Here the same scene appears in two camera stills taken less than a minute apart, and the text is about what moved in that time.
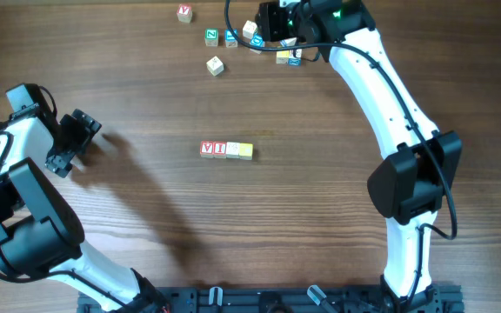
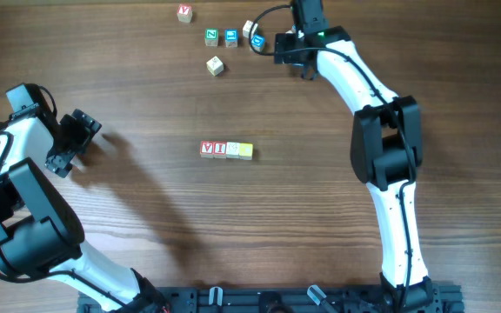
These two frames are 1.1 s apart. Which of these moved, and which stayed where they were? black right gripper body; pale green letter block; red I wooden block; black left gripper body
Moved: black right gripper body
Stayed: black left gripper body; pale green letter block; red I wooden block
